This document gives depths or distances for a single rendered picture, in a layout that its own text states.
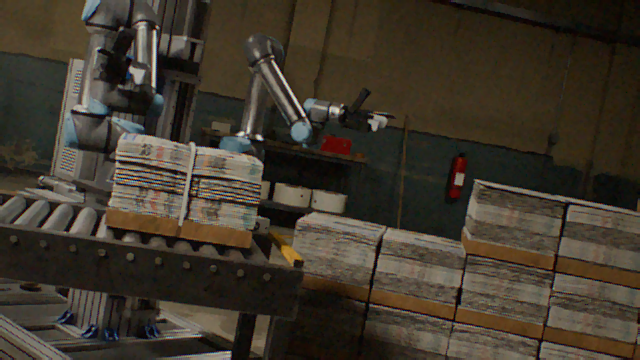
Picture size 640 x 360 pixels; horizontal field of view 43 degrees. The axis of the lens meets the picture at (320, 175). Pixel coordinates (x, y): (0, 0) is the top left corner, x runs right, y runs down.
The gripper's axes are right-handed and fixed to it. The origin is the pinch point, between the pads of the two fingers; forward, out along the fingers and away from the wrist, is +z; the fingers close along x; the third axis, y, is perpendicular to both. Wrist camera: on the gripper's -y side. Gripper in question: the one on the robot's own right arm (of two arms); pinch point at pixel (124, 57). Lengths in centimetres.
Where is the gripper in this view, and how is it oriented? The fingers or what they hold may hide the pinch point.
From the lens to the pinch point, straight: 230.2
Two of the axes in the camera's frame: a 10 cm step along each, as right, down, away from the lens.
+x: -8.8, -2.8, -3.9
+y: -3.1, 9.5, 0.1
